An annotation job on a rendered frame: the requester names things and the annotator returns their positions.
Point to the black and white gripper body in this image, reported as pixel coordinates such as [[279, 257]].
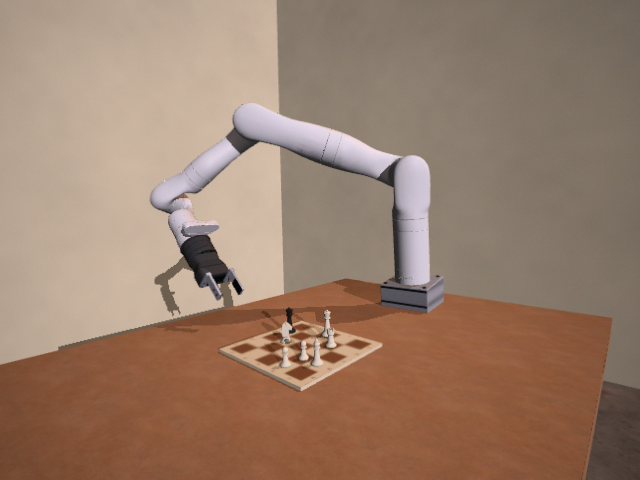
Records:
[[196, 246]]

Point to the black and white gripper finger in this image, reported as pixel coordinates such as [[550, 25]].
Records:
[[208, 279], [235, 281]]

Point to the black chess queen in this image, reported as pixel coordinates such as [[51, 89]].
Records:
[[289, 319]]

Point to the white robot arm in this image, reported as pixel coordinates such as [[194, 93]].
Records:
[[325, 146]]

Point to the wooden chessboard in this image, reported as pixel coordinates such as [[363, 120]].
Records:
[[264, 354]]

